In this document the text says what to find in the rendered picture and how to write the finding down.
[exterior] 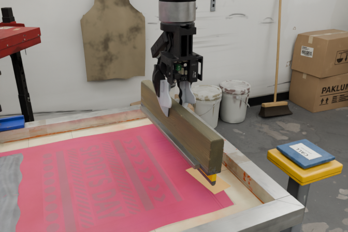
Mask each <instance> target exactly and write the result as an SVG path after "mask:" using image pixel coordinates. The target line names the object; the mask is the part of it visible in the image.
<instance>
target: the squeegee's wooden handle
mask: <svg viewBox="0 0 348 232"><path fill-rule="evenodd" d="M141 105H142V106H145V107H146V108H147V109H148V110H149V111H150V112H151V113H152V114H153V115H154V116H155V117H156V118H157V119H158V120H159V121H160V122H161V123H162V124H163V125H164V126H165V127H166V128H167V129H168V131H169V132H170V133H171V134H172V135H173V136H174V137H175V138H176V139H177V140H178V141H179V142H180V143H181V144H182V145H183V146H184V147H185V148H186V149H187V150H188V151H189V152H190V153H191V155H192V156H193V157H194V158H195V159H196V160H197V161H198V162H199V163H200V169H201V170H202V171H203V172H204V173H205V174H206V175H207V176H210V175H214V174H217V173H220V172H221V167H222V158H223V149H224V139H223V138H222V137H220V136H219V135H218V134H217V133H215V132H214V131H213V130H212V129H210V128H209V127H208V126H207V125H206V124H204V123H203V122H202V121H201V120H199V119H198V118H196V117H195V116H194V115H193V114H191V113H190V112H189V111H188V110H186V109H185V108H184V107H183V106H181V105H180V104H179V103H178V102H177V101H175V100H174V99H173V98H172V97H171V108H169V116H168V117H166V116H165V114H164V113H163V111H162V109H161V107H160V104H159V102H158V99H157V96H156V93H155V90H154V86H153V83H152V81H151V80H142V82H141Z"/></svg>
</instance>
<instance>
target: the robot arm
mask: <svg viewBox="0 0 348 232"><path fill-rule="evenodd" d="M196 9H197V5H196V0H159V1H158V19H159V20H160V21H161V23H160V30H162V31H163V33H162V34H161V35H160V37H159V38H158V39H157V41H156V42H155V43H154V45H153V46H152V47H151V53H152V58H157V59H158V60H157V64H154V71H153V75H152V83H153V86H154V90H155V93H156V96H157V99H158V102H159V105H160V107H161V109H162V111H163V113H164V114H165V116H166V117H168V116H169V108H171V97H170V95H169V91H170V89H171V85H172V84H173V83H177V86H178V88H179V91H180V92H179V99H180V101H179V104H180V105H181V106H183V107H184V108H185V109H187V106H188V104H195V101H196V99H195V96H194V94H193V92H192V90H191V85H192V83H193V82H197V80H198V79H199V80H200V81H202V70H203V56H201V55H199V54H197V53H195V52H193V35H196V27H195V22H194V21H195V20H196ZM198 62H200V63H201V69H200V74H199V73H198ZM165 77H166V78H167V79H165Z"/></svg>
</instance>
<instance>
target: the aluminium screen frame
mask: <svg viewBox="0 0 348 232"><path fill-rule="evenodd" d="M140 106H141V104H140V105H133V106H127V107H121V108H114V109H108V110H101V111H95V112H88V113H82V114H75V115H69V116H65V117H59V118H52V119H45V120H39V121H33V122H26V123H24V128H18V129H12V130H6V131H2V132H0V144H1V143H7V142H13V141H18V140H24V139H30V138H36V137H41V136H47V135H53V134H59V133H64V132H71V131H76V130H80V129H86V128H91V127H98V126H103V125H109V124H115V123H121V122H126V121H132V120H138V119H144V118H147V116H146V115H145V114H144V113H143V112H142V111H141V110H140ZM187 110H188V111H189V112H190V113H191V114H193V115H194V116H195V117H196V118H198V119H199V120H201V121H202V122H203V123H204V124H206V125H207V126H208V127H209V128H210V129H212V130H213V131H214V132H215V133H217V134H218V135H219V136H220V137H222V138H223V139H224V149H223V158H222V164H223V165H224V166H225V167H226V168H227V169H228V170H229V171H230V172H231V173H232V174H233V175H234V176H235V177H236V178H237V179H238V180H239V181H240V182H241V183H242V184H243V185H244V186H245V187H246V188H247V189H248V190H249V191H250V192H251V193H252V194H253V195H254V196H255V197H256V198H257V199H258V200H259V201H260V202H261V203H262V205H259V206H256V207H253V208H250V209H247V210H244V211H241V212H238V213H235V214H232V215H229V216H226V217H223V218H220V219H217V220H214V221H211V222H208V223H204V224H201V225H198V226H195V227H192V228H189V229H186V230H183V231H180V232H279V231H282V230H284V229H287V228H290V227H292V226H295V225H298V224H300V223H302V220H303V215H304V212H305V206H303V205H302V204H301V203H300V202H299V201H298V200H296V199H295V198H294V197H293V196H292V195H290V194H289V193H288V192H287V191H286V190H285V189H284V188H282V187H281V186H280V185H279V184H277V183H276V182H275V181H274V180H273V179H272V178H270V177H269V176H268V175H267V174H266V173H265V172H263V171H262V170H261V169H260V168H259V167H258V166H256V165H255V164H254V163H253V162H252V161H251V160H249V159H248V158H247V157H246V156H245V155H244V154H242V153H241V152H240V151H239V150H238V149H237V148H235V147H234V146H233V145H232V144H231V143H230V142H228V141H227V140H226V139H225V138H224V137H223V136H221V135H220V134H219V133H218V132H217V131H216V130H214V129H213V128H212V127H211V126H210V125H209V124H207V123H206V122H205V121H204V120H203V119H202V118H200V117H199V116H198V115H197V114H196V113H195V112H193V111H192V110H191V109H190V108H189V107H187Z"/></svg>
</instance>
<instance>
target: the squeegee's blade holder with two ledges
mask: <svg viewBox="0 0 348 232"><path fill-rule="evenodd" d="M140 110H141V111H142V112H143V113H144V114H145V115H146V116H147V118H148V119H149V120H150V121H151V122H152V123H153V124H154V125H155V126H156V128H157V129H158V130H159V131H160V132H161V133H162V134H163V135H164V136H165V138H166V139H167V140H168V141H169V142H170V143H171V144H172V145H173V146H174V148H175V149H176V150H177V151H178V152H179V153H180V154H181V155H182V156H183V157H184V159H185V160H186V161H187V162H188V163H189V164H190V165H191V166H192V167H193V169H198V168H200V163H199V162H198V161H197V160H196V159H195V158H194V157H193V156H192V155H191V153H190V152H189V151H188V150H187V149H186V148H185V147H184V146H183V145H182V144H181V143H180V142H179V141H178V140H177V139H176V138H175V137H174V136H173V135H172V134H171V133H170V132H169V131H168V129H167V128H166V127H165V126H164V125H163V124H162V123H161V122H160V121H159V120H158V119H157V118H156V117H155V116H154V115H153V114H152V113H151V112H150V111H149V110H148V109H147V108H146V107H145V106H140Z"/></svg>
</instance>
